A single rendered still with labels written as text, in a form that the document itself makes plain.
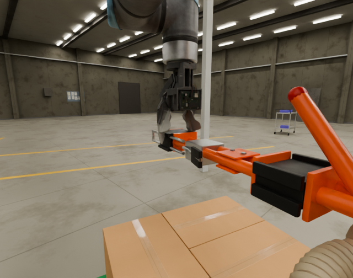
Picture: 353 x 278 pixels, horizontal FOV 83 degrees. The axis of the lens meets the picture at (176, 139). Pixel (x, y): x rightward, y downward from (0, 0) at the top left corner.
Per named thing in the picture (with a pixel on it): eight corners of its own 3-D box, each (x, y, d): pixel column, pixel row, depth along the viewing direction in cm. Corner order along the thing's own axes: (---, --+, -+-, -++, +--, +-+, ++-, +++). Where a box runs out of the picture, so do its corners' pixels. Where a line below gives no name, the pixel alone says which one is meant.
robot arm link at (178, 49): (156, 47, 53) (188, 51, 57) (157, 67, 54) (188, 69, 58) (171, 38, 45) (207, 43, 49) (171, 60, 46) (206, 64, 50)
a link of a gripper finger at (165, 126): (159, 144, 49) (171, 108, 49) (150, 139, 54) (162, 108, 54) (169, 147, 51) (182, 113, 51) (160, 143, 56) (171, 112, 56)
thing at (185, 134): (196, 149, 57) (197, 131, 56) (174, 151, 53) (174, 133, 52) (182, 143, 64) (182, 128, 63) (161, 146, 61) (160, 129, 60)
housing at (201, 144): (225, 162, 45) (225, 143, 45) (200, 166, 42) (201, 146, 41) (206, 155, 51) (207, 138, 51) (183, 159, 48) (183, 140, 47)
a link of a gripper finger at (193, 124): (201, 144, 55) (190, 113, 52) (189, 140, 60) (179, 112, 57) (209, 138, 56) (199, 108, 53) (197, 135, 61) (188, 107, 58)
